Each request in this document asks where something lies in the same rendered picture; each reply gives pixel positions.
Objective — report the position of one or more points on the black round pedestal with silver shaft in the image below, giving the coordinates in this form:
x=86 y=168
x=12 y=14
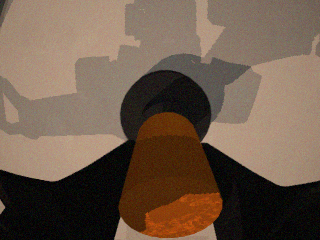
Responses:
x=165 y=91

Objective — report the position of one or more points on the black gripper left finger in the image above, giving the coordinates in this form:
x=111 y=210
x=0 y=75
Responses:
x=85 y=204

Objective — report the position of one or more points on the orange knob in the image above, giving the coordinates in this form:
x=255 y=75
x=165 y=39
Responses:
x=170 y=190

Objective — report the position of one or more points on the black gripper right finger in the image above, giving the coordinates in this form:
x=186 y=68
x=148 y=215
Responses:
x=253 y=207

